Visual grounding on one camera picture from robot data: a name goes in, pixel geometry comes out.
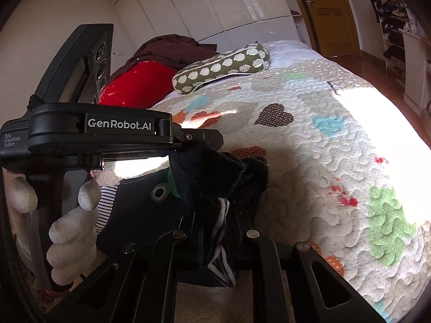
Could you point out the white gloved left hand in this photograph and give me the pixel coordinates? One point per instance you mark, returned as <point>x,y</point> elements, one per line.
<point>73,235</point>

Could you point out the long red bolster pillow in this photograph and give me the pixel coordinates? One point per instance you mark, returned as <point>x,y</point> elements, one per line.
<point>142,86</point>

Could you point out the white glossy wardrobe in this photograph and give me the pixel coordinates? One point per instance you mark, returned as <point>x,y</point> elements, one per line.
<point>227,23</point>

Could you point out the patchwork quilted bedspread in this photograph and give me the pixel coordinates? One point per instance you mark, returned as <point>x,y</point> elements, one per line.
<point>348,172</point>

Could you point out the white shelf unit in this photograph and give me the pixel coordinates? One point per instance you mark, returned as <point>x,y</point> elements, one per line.
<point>417,72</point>

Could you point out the wall power socket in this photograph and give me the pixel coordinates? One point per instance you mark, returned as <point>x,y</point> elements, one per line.
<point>117,53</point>

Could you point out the dark maroon blanket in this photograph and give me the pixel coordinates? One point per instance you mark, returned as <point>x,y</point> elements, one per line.
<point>171,50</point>

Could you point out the dark navy frog pants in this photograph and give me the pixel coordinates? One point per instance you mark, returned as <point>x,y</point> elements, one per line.
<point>212,187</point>

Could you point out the green hedgehog-pattern bolster pillow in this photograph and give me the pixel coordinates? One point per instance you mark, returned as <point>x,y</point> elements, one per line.
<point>245,60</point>

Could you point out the cluttered shoe rack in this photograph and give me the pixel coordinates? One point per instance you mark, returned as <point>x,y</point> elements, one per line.
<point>393,19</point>

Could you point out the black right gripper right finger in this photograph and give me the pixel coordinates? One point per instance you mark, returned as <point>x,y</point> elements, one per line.
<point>296,284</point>

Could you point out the wooden bedroom door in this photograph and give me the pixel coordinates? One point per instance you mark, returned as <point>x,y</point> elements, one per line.
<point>331,26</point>

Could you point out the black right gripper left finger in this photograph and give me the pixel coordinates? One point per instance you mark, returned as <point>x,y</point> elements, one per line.
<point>138,285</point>

